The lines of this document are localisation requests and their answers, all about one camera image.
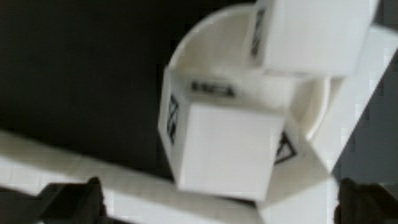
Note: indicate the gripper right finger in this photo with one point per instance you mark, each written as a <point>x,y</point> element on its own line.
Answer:
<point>367,203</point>

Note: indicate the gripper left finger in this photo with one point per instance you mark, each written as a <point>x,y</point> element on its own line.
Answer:
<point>72,203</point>

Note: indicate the white stool leg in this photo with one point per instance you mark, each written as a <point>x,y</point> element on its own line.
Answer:
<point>221,130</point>
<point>299,171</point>
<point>308,35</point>

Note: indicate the white round stool seat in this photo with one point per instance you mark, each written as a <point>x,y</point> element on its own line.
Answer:
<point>212,59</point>

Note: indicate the white front fence bar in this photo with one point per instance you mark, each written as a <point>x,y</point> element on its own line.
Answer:
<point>143,198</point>

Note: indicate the white fence bar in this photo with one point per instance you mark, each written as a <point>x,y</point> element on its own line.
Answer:
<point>143,198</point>
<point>351,95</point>

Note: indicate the white right fence bar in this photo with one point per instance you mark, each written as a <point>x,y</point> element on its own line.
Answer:
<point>351,95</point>

